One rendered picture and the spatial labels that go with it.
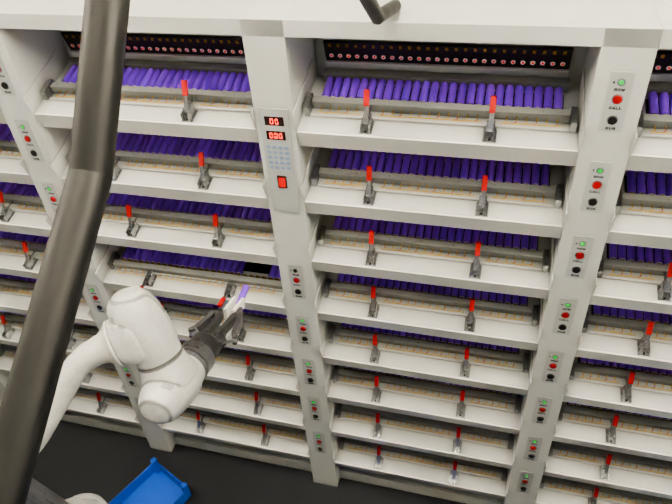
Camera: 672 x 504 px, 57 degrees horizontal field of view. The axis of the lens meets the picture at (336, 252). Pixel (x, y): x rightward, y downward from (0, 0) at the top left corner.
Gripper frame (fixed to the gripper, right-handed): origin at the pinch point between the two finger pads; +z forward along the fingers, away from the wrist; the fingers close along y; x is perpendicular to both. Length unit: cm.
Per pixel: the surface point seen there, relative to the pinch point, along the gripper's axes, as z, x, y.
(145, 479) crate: 21, 102, 56
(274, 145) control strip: 4.2, -44.0, -12.2
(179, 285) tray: 17.8, 7.3, 26.4
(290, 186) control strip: 6.4, -33.3, -14.9
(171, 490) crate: 20, 103, 44
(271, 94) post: 2, -56, -13
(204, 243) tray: 13.1, -11.0, 13.7
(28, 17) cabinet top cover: -1, -71, 43
